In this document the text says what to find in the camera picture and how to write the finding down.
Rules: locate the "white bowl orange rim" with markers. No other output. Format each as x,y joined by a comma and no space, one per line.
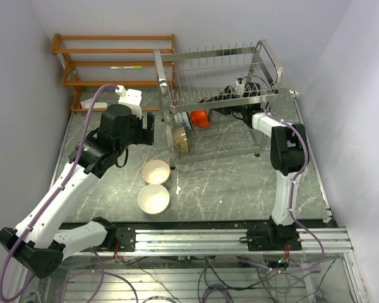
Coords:
156,172

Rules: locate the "black bowl beige flower exterior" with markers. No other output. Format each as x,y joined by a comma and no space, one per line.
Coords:
180,141

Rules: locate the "wooden shelf rack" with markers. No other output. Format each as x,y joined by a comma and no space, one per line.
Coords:
71,77

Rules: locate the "aluminium rail beam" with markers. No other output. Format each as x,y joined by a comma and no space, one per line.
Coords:
227,242

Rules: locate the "red white small box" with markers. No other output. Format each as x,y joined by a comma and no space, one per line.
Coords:
86,104

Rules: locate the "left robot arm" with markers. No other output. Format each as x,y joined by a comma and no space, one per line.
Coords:
37,242

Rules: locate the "steel dish rack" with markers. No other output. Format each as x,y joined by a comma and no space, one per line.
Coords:
184,78

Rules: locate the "green white pen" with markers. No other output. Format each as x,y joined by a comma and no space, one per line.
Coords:
125,67

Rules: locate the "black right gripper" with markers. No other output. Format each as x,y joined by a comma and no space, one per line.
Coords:
232,95

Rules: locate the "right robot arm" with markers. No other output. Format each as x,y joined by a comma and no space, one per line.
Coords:
289,156

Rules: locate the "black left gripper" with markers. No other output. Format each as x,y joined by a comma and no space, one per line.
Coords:
146,129

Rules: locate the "plain white bowl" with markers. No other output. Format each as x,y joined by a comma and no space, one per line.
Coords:
153,199

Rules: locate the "blue floral bowl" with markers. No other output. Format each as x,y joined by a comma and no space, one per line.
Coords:
183,119

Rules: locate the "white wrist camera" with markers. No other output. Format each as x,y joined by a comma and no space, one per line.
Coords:
131,98
240,87

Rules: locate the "orange plastic bowl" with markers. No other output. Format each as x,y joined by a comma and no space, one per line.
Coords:
200,118

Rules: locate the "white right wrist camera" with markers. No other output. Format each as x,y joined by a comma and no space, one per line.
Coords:
240,87

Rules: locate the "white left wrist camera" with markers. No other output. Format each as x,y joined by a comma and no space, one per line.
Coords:
131,98

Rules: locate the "white rectangular case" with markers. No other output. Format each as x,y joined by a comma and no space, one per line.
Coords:
100,106

